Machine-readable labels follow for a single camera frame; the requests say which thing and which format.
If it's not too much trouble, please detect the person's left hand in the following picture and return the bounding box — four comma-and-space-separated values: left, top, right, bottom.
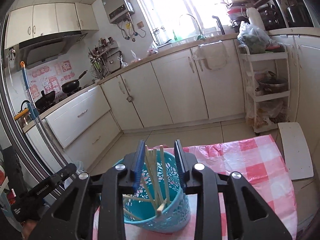
21, 219, 37, 240

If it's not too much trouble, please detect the teal perforated plastic basket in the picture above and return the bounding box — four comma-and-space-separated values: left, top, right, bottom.
123, 147, 191, 233

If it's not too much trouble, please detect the red white checkered tablecloth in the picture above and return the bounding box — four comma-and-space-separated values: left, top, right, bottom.
92, 134, 298, 240

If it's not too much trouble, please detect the white board leaning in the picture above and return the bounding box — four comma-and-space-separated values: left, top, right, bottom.
278, 122, 314, 180

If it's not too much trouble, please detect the black frying pan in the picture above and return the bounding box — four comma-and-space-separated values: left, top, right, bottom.
61, 71, 87, 94

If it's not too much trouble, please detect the black wok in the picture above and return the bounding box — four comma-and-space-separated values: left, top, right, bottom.
35, 90, 55, 109

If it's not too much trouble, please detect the steel pot on cart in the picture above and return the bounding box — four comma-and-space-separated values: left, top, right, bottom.
255, 71, 289, 94

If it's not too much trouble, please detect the white rolling shelf cart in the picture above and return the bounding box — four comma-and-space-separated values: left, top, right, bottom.
238, 44, 290, 136

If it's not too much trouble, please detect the green vegetables plastic bag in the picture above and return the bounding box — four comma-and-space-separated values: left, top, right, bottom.
237, 21, 270, 54

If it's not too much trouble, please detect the black range hood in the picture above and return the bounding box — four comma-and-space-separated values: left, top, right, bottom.
16, 31, 87, 69

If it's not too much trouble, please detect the black faucet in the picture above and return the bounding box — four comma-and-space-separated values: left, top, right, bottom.
212, 16, 226, 35

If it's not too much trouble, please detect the white thermos jug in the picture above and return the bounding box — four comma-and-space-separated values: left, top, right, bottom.
246, 7, 266, 31

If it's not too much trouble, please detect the steel kettle orange handle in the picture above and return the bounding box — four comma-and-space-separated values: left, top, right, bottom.
14, 100, 32, 128

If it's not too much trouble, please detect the blue handled mop pole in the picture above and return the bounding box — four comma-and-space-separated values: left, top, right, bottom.
20, 61, 68, 167

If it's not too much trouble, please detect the utensil rack on wall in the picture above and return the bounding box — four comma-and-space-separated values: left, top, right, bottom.
88, 37, 123, 79

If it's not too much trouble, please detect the grey wall water heater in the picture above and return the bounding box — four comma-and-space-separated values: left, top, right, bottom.
101, 0, 135, 24

